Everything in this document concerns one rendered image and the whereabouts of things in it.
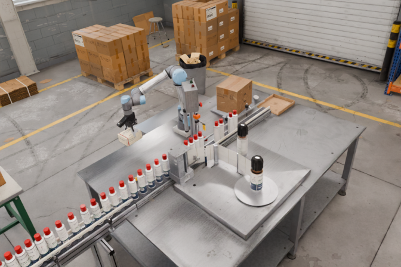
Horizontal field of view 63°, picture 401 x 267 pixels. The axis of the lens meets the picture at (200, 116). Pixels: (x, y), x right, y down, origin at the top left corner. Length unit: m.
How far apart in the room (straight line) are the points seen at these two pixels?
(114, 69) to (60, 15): 2.35
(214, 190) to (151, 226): 0.50
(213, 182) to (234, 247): 0.54
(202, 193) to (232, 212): 0.27
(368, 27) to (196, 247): 5.11
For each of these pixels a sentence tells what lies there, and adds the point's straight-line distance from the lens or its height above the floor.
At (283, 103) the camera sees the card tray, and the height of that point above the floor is 0.83.
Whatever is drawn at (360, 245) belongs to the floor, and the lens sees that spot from 3.40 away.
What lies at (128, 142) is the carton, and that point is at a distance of 2.79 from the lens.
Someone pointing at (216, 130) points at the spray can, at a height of 1.01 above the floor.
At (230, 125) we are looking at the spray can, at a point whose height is 0.97.
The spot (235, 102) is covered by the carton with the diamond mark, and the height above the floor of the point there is 1.00.
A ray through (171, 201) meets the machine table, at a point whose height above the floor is 0.83.
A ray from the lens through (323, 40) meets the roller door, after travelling 6.72.
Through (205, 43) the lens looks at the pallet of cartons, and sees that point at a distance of 6.30.
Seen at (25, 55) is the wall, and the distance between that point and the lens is 7.52.
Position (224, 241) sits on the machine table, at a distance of 2.18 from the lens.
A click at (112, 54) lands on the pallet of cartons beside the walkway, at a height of 0.67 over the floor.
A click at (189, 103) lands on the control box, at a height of 1.37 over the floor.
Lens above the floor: 2.56
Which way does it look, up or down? 32 degrees down
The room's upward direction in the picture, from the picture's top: 4 degrees counter-clockwise
